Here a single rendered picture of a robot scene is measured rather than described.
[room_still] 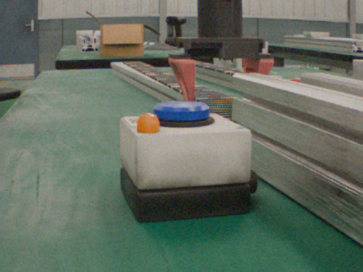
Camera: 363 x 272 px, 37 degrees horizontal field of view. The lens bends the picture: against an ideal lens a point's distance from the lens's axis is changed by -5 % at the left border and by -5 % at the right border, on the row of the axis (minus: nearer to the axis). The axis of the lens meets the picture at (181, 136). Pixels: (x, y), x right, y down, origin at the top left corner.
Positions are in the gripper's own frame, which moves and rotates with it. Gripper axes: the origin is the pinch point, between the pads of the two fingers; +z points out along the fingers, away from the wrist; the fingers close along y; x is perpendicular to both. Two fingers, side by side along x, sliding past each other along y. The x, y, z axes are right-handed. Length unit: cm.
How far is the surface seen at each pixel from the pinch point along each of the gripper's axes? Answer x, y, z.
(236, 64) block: 77, 26, -1
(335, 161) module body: -38.4, -3.3, -1.9
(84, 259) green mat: -40.1, -19.4, 2.4
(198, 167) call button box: -34.2, -11.3, -1.2
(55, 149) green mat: -9.0, -21.0, 2.3
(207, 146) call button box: -34.2, -10.7, -2.6
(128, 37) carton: 191, 11, -7
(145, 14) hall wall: 1069, 152, -42
